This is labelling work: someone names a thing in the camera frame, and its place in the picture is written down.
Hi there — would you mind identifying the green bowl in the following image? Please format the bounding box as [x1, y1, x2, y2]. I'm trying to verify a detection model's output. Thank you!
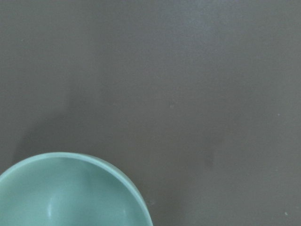
[0, 153, 153, 226]

